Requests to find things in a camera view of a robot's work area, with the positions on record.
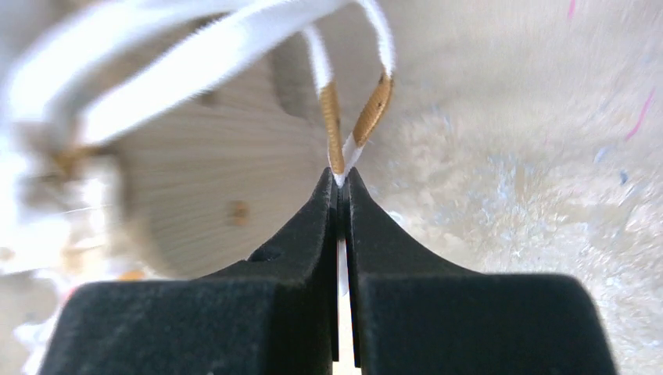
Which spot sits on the wooden pet bed frame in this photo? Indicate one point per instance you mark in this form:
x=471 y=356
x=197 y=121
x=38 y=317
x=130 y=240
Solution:
x=206 y=185

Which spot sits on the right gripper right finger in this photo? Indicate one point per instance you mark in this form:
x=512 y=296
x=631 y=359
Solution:
x=414 y=312

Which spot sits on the bear print white cushion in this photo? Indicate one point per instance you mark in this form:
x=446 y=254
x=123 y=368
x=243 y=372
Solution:
x=71 y=91

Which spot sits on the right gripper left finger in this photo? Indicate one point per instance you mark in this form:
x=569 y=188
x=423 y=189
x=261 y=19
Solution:
x=269 y=314

